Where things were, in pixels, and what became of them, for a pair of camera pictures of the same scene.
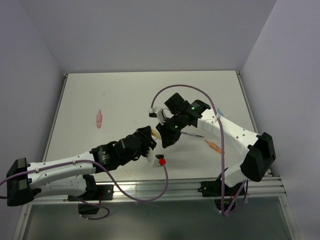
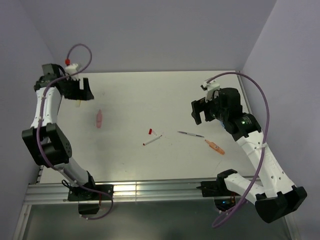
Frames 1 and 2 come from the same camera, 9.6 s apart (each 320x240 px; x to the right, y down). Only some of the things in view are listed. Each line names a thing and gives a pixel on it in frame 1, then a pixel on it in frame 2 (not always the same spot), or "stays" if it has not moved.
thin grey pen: x=192 y=134 stays
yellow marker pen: x=154 y=132 to x=78 y=103
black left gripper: x=145 y=134 to x=85 y=94
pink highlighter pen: x=99 y=119 stays
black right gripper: x=168 y=138 to x=199 y=105
